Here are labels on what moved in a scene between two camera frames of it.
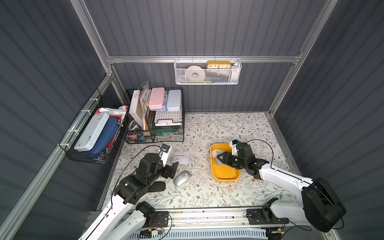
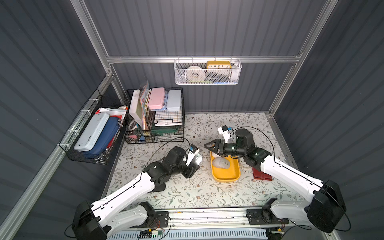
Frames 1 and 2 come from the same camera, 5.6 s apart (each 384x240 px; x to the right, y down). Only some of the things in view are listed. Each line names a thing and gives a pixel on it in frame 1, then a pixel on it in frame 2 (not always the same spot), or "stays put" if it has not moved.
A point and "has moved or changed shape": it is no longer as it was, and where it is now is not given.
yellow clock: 218,64 stays put
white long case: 92,132 stays put
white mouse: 181,159 has moved or changed shape
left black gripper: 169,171 → 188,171
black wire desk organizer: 154,114 stays put
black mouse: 158,186 stays put
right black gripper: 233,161 → 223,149
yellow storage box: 223,173 stays put
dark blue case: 105,137 stays put
